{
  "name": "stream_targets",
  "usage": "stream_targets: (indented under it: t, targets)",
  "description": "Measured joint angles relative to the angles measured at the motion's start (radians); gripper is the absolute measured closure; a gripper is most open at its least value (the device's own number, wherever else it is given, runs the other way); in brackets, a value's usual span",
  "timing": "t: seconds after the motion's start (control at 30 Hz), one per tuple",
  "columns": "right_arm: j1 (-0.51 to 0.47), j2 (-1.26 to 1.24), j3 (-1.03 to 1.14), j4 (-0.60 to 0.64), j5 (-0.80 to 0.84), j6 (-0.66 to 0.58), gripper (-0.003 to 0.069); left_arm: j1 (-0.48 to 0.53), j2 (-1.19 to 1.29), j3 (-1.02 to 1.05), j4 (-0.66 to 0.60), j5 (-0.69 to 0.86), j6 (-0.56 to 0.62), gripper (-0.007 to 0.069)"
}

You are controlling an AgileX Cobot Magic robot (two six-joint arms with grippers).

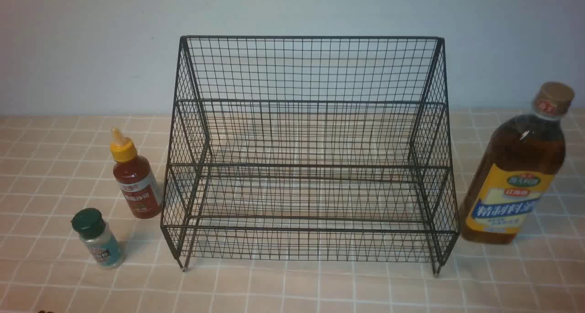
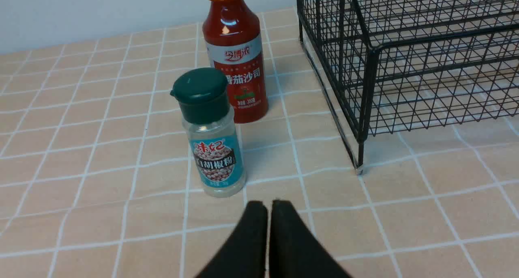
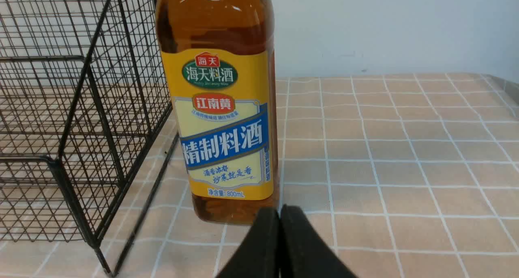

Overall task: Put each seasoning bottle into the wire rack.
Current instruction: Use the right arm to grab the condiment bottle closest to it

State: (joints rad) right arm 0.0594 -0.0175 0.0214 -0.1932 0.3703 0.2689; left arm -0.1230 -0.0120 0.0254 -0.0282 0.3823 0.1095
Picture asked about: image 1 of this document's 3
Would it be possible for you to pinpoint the cooking wine bottle yellow label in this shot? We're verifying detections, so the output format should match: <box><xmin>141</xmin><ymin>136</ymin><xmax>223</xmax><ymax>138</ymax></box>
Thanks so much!
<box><xmin>459</xmin><ymin>81</ymin><xmax>575</xmax><ymax>244</ymax></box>

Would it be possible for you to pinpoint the pepper shaker green cap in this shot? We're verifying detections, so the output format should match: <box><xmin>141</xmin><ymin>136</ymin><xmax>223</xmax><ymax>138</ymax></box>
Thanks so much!
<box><xmin>71</xmin><ymin>207</ymin><xmax>125</xmax><ymax>269</ymax></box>

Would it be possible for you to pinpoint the black wire mesh shelf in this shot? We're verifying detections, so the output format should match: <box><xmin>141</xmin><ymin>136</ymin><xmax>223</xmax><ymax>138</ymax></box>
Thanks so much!
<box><xmin>160</xmin><ymin>35</ymin><xmax>460</xmax><ymax>276</ymax></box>

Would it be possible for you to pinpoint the red ketchup bottle yellow cap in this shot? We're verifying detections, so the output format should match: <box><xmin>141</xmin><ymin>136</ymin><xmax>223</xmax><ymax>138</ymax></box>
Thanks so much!
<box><xmin>109</xmin><ymin>127</ymin><xmax>162</xmax><ymax>219</ymax></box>

